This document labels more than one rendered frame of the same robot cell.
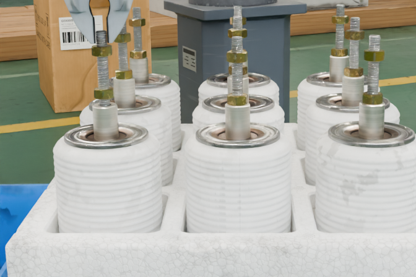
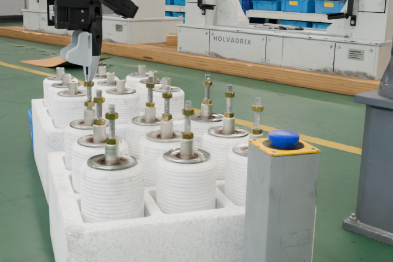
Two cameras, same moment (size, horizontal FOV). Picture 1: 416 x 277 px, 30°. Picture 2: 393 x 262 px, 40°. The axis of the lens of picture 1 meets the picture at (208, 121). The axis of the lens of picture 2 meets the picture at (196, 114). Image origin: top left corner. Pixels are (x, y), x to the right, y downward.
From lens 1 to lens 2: 104 cm
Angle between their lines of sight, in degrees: 66
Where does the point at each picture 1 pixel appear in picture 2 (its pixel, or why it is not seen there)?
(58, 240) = (53, 158)
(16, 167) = not seen: hidden behind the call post
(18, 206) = not seen: hidden behind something
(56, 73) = not seen: outside the picture
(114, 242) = (52, 165)
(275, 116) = (157, 147)
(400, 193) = (85, 193)
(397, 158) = (83, 172)
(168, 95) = (198, 127)
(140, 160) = (75, 136)
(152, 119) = (137, 129)
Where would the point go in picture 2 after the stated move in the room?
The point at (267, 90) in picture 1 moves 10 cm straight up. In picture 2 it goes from (219, 141) to (221, 85)
